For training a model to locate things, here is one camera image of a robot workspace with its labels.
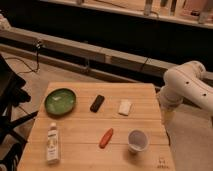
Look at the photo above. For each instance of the green ceramic bowl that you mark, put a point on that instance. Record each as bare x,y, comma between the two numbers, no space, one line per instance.
60,102

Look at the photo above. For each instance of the black office chair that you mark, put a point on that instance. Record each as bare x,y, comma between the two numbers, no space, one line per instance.
11,95

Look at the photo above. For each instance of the white plastic cup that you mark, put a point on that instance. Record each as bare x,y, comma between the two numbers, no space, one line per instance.
137,141

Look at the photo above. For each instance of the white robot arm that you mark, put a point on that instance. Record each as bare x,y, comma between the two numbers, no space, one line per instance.
184,81

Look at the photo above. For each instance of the orange carrot toy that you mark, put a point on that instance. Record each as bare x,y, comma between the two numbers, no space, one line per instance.
106,138

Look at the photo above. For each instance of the white lotion bottle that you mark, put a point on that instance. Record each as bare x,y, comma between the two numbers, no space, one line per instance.
52,148

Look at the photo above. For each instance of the black rectangular block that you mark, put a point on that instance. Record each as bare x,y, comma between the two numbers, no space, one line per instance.
97,103

